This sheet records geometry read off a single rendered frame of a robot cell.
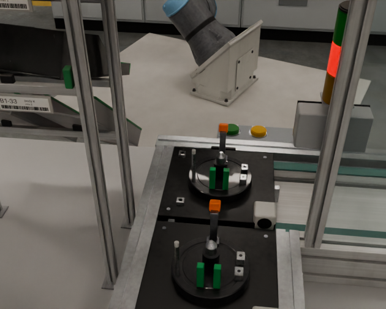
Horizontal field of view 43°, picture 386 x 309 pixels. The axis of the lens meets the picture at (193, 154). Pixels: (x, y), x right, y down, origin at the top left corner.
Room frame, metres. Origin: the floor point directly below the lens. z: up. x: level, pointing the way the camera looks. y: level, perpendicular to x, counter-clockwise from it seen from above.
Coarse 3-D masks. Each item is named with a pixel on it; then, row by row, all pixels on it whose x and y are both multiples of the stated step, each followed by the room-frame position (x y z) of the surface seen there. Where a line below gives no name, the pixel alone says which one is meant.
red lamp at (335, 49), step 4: (332, 40) 0.69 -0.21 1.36; (332, 44) 0.69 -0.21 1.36; (332, 48) 0.68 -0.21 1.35; (336, 48) 0.67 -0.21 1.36; (340, 48) 0.67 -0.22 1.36; (332, 52) 0.68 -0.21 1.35; (336, 52) 0.67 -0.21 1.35; (332, 56) 0.68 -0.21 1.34; (336, 56) 0.67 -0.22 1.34; (328, 60) 0.69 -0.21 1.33; (332, 60) 0.68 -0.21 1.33; (336, 60) 0.67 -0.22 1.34; (328, 64) 0.68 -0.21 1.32; (332, 64) 0.67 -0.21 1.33; (336, 64) 0.67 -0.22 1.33; (328, 68) 0.68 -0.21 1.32; (332, 68) 0.67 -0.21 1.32; (336, 68) 0.67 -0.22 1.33; (328, 72) 0.68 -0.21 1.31; (332, 72) 0.67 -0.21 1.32
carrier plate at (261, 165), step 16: (176, 160) 0.90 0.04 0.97; (240, 160) 0.90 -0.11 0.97; (256, 160) 0.90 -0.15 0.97; (272, 160) 0.90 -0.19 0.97; (176, 176) 0.84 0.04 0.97; (256, 176) 0.84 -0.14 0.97; (272, 176) 0.84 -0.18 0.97; (176, 192) 0.79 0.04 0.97; (192, 192) 0.79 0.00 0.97; (256, 192) 0.79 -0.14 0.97; (272, 192) 0.79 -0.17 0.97; (160, 208) 0.74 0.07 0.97; (176, 208) 0.74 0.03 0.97; (192, 208) 0.74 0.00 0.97; (208, 208) 0.74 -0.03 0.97; (224, 208) 0.74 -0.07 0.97; (240, 208) 0.74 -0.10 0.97; (208, 224) 0.71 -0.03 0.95; (224, 224) 0.70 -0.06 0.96; (240, 224) 0.70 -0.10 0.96
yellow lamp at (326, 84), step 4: (328, 76) 0.68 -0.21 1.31; (332, 76) 0.67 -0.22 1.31; (328, 80) 0.68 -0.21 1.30; (332, 80) 0.67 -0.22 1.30; (324, 84) 0.69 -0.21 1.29; (328, 84) 0.67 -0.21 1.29; (332, 84) 0.67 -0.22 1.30; (324, 88) 0.68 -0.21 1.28; (328, 88) 0.67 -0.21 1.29; (332, 88) 0.67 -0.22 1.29; (324, 92) 0.68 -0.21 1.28; (328, 92) 0.67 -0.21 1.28; (324, 96) 0.68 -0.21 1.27; (328, 96) 0.67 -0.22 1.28; (324, 100) 0.68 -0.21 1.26; (328, 100) 0.67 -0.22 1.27; (328, 104) 0.67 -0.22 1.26
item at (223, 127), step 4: (220, 124) 0.89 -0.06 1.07; (224, 124) 0.89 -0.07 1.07; (228, 124) 0.90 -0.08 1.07; (220, 128) 0.89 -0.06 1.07; (224, 128) 0.89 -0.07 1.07; (220, 132) 0.87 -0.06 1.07; (224, 132) 0.87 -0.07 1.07; (220, 136) 0.89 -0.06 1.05; (224, 136) 0.89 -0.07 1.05; (220, 140) 0.88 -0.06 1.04; (224, 140) 0.88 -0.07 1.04; (220, 144) 0.88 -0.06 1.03; (224, 144) 0.88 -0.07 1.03; (220, 148) 0.88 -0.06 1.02; (224, 148) 0.88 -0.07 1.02; (224, 152) 0.87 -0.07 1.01
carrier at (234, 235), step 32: (160, 224) 0.69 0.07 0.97; (192, 224) 0.69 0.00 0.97; (160, 256) 0.61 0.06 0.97; (192, 256) 0.59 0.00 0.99; (224, 256) 0.59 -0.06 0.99; (256, 256) 0.61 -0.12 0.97; (160, 288) 0.54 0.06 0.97; (192, 288) 0.52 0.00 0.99; (224, 288) 0.52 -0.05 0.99; (256, 288) 0.54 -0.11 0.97
